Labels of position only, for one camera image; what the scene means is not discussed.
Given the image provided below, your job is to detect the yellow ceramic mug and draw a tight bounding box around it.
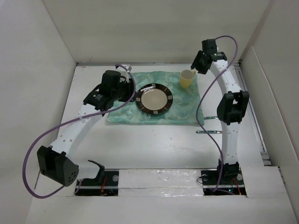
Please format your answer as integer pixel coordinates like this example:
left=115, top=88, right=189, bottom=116
left=179, top=70, right=196, bottom=89

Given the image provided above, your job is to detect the dark rimmed beige plate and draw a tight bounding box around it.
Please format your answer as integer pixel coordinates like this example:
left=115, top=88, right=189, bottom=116
left=135, top=83, right=173, bottom=116

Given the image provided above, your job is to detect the green patterned cloth napkin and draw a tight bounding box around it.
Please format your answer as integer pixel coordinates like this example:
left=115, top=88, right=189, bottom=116
left=106, top=71, right=204, bottom=125

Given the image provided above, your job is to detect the green handled fork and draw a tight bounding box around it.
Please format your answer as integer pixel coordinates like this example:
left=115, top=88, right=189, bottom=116
left=196, top=130, right=222, bottom=134

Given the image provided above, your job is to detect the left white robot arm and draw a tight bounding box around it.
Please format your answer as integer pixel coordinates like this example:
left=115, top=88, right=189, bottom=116
left=37, top=69, right=135, bottom=187

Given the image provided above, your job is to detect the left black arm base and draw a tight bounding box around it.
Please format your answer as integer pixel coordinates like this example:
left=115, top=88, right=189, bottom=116
left=74, top=169, right=119, bottom=196

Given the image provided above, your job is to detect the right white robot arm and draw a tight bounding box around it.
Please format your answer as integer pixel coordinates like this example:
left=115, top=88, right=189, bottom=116
left=191, top=39, right=249, bottom=184

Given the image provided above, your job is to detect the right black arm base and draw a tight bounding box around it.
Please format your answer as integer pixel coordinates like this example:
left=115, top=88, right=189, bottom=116
left=197, top=162, right=247, bottom=196

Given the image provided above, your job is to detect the green handled knife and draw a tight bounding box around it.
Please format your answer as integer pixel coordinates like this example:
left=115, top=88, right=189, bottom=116
left=204, top=116, right=218, bottom=120

